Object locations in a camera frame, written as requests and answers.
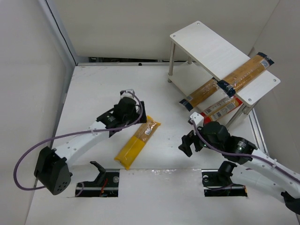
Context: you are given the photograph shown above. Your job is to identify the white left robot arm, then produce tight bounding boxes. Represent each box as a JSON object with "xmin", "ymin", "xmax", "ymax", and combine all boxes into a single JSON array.
[{"xmin": 34, "ymin": 97, "xmax": 147, "ymax": 195}]

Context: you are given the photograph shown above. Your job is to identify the red spaghetti bag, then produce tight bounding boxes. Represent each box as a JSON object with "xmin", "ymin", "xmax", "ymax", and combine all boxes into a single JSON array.
[{"xmin": 201, "ymin": 96, "xmax": 243, "ymax": 124}]

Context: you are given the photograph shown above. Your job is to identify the white two-tier shelf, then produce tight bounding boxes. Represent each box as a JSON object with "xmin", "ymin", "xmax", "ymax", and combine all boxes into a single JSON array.
[{"xmin": 167, "ymin": 21, "xmax": 280, "ymax": 128}]

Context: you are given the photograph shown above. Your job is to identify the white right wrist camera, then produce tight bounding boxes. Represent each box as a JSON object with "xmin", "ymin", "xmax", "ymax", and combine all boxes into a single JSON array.
[{"xmin": 188, "ymin": 112, "xmax": 204, "ymax": 127}]

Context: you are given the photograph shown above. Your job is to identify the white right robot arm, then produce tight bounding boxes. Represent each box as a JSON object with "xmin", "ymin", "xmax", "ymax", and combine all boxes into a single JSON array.
[{"xmin": 179, "ymin": 122, "xmax": 300, "ymax": 214}]

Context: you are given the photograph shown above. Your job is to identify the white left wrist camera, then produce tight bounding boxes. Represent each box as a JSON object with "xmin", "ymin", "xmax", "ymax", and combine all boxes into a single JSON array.
[{"xmin": 120, "ymin": 89, "xmax": 135, "ymax": 99}]

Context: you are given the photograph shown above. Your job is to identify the yellow spaghetti bag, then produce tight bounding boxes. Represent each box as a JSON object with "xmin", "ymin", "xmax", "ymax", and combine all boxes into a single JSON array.
[{"xmin": 114, "ymin": 116, "xmax": 161, "ymax": 170}]

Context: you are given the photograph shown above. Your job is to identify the long blue-ended spaghetti bag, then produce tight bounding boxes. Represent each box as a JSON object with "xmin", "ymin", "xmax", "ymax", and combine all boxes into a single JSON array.
[{"xmin": 217, "ymin": 52, "xmax": 275, "ymax": 98}]

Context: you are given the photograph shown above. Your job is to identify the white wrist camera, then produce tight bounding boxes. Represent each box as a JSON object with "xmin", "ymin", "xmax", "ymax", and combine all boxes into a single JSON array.
[
  {"xmin": 188, "ymin": 112, "xmax": 204, "ymax": 127},
  {"xmin": 120, "ymin": 89, "xmax": 135, "ymax": 99}
]

